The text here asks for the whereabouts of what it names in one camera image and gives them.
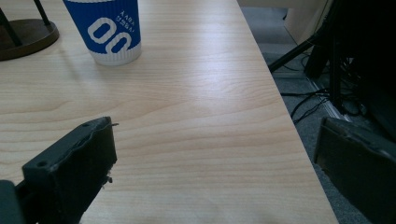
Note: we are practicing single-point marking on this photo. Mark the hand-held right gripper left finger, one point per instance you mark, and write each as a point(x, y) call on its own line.
point(71, 161)

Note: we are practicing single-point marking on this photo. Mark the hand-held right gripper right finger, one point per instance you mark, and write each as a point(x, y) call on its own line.
point(361, 165)

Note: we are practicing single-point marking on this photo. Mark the dark brown wooden cup holder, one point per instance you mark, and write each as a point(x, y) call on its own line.
point(28, 39)

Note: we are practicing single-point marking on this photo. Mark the blue paper cup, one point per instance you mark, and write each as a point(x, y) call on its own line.
point(106, 34)

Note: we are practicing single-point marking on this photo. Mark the black tripod stand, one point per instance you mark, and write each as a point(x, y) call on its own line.
point(291, 54)

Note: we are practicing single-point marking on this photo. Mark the metal floor rail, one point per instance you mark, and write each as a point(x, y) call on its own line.
point(330, 109)

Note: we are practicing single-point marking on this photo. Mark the light wooden frame furniture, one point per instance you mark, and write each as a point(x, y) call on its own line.
point(299, 21)

